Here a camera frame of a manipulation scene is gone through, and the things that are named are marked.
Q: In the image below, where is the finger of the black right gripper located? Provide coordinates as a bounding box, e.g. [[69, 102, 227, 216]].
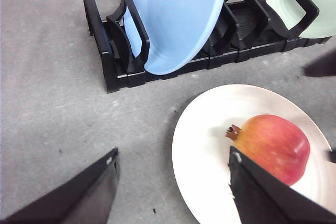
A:
[[302, 50, 336, 77]]

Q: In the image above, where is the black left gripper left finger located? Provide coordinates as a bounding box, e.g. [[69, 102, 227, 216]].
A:
[[0, 148, 120, 224]]

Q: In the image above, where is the red pomegranate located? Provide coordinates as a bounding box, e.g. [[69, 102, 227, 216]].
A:
[[226, 114, 310, 186]]

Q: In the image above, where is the white plate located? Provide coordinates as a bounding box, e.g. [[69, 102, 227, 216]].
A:
[[172, 84, 336, 224]]

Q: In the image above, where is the light green plate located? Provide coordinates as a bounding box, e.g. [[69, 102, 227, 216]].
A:
[[266, 0, 336, 37]]

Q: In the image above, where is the black plate rack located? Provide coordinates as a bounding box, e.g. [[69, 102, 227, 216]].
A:
[[82, 0, 331, 93]]

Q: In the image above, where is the blue plate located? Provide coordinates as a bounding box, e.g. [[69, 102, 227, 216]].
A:
[[124, 0, 224, 75]]

